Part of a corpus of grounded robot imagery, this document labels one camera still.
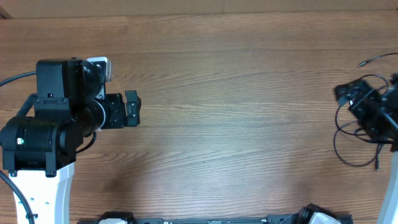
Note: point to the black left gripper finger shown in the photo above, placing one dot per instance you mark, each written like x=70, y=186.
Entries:
x=132, y=118
x=132, y=98

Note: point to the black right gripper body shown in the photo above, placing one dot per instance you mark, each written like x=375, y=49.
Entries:
x=369, y=109

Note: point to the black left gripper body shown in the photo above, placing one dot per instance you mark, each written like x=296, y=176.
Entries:
x=114, y=112

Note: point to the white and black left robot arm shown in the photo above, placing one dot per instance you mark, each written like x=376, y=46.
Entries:
x=40, y=144

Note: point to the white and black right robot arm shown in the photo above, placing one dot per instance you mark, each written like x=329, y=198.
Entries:
x=387, y=135

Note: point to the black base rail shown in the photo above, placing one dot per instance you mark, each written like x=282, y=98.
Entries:
x=310, y=213

